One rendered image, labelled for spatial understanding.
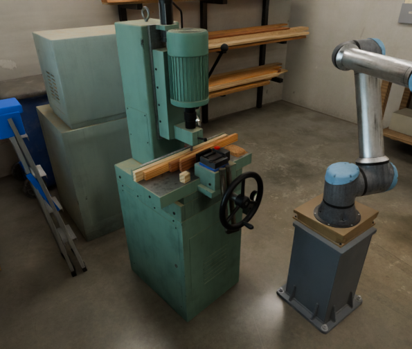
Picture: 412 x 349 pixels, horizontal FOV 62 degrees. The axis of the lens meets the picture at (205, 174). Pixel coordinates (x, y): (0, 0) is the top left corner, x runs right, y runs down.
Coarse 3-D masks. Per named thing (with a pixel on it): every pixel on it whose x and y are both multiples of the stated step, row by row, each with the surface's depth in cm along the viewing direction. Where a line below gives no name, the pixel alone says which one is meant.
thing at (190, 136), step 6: (174, 126) 168; (180, 126) 167; (174, 132) 170; (180, 132) 166; (186, 132) 163; (192, 132) 160; (198, 132) 162; (180, 138) 168; (186, 138) 164; (192, 138) 161; (192, 144) 163
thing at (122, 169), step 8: (128, 160) 195; (120, 168) 187; (128, 168) 187; (120, 176) 190; (128, 176) 183; (128, 184) 186; (240, 184) 182; (192, 200) 159; (200, 200) 163; (208, 200) 168; (216, 200) 172; (168, 208) 163; (176, 208) 158; (184, 208) 157; (192, 208) 161; (200, 208) 165; (176, 216) 161; (184, 216) 159
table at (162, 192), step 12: (240, 156) 175; (192, 168) 165; (132, 180) 156; (144, 180) 156; (156, 180) 156; (168, 180) 156; (192, 180) 155; (144, 192) 152; (156, 192) 147; (168, 192) 147; (180, 192) 151; (192, 192) 157; (204, 192) 155; (216, 192) 153; (156, 204) 147; (168, 204) 149
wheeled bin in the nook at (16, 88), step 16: (16, 80) 289; (32, 80) 288; (0, 96) 260; (16, 96) 262; (32, 96) 269; (32, 112) 277; (32, 128) 282; (32, 144) 288; (48, 160) 304; (16, 176) 328; (48, 176) 311; (32, 192) 304
